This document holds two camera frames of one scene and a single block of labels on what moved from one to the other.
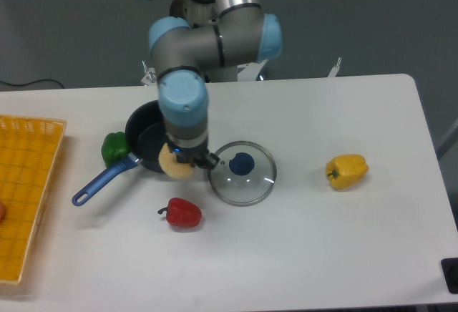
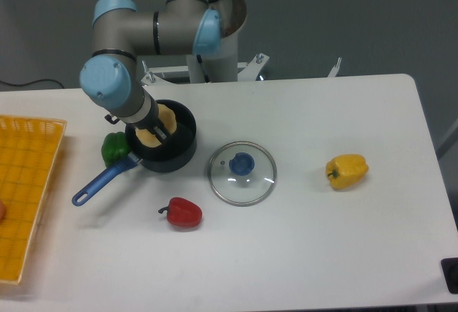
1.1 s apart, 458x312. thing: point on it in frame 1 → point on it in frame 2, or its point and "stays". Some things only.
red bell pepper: x=181 y=212 stays
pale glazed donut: x=168 y=161 → x=167 y=118
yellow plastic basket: x=28 y=146 stays
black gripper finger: x=209 y=165 → x=159 y=134
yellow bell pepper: x=346 y=171 stays
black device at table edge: x=450 y=267 stays
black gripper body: x=196 y=156 → x=150 y=121
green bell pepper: x=114 y=147 stays
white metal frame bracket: x=248 y=73 stays
